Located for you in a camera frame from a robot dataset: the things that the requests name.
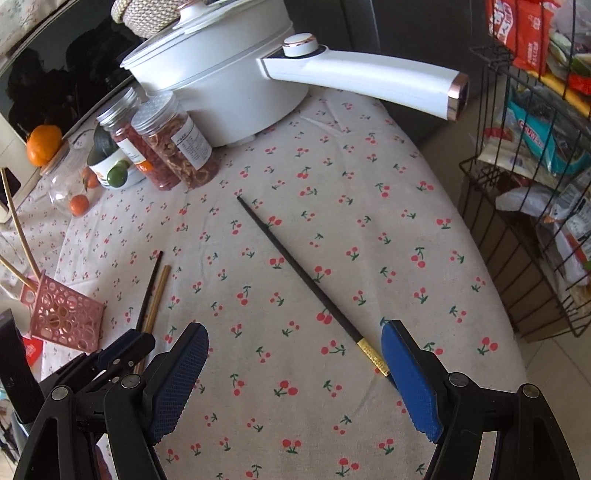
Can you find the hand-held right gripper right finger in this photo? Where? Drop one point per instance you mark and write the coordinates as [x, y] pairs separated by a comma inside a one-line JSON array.
[[411, 383]]

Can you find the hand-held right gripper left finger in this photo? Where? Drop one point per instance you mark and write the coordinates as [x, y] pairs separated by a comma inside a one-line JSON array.
[[180, 383]]

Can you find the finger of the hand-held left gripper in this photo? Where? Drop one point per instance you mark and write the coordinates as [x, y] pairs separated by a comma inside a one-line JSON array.
[[122, 353]]

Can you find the black chopstick with gold band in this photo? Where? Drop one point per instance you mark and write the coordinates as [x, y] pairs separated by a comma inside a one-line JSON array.
[[314, 286], [150, 290]]

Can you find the wooden chopstick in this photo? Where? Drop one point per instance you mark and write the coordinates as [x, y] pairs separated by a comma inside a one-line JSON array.
[[159, 295], [16, 275], [18, 226]]

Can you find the pink plastic utensil basket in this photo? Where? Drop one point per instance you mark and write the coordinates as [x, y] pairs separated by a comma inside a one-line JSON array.
[[64, 314]]

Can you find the small orange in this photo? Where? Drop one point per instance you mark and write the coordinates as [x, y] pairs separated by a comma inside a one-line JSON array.
[[79, 205], [91, 179]]

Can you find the white ceramic bowl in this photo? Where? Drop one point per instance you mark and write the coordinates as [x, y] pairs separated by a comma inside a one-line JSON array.
[[129, 177]]

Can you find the cherry print tablecloth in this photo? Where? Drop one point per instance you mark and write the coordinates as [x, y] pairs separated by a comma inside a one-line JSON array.
[[323, 230]]

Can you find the glass jar with wooden lid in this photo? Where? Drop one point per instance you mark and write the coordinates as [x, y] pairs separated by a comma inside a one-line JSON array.
[[64, 184]]

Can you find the jar of red dried fruit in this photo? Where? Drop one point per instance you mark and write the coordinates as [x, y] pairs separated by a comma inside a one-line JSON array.
[[138, 143]]

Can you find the jar of dried slices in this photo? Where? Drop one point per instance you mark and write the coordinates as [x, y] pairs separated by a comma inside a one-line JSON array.
[[184, 147]]

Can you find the large orange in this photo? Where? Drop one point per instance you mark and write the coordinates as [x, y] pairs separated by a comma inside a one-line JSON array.
[[44, 145]]

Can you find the white electric cooking pot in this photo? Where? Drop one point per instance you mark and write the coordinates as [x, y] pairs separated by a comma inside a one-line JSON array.
[[221, 92]]

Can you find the black microwave oven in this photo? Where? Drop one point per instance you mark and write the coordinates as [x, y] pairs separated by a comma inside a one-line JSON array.
[[55, 78]]

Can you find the blue snack packet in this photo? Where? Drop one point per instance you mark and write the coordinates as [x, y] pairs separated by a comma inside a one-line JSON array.
[[545, 134]]

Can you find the red snack packet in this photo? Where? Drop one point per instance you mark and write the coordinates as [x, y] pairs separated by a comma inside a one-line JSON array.
[[521, 27]]

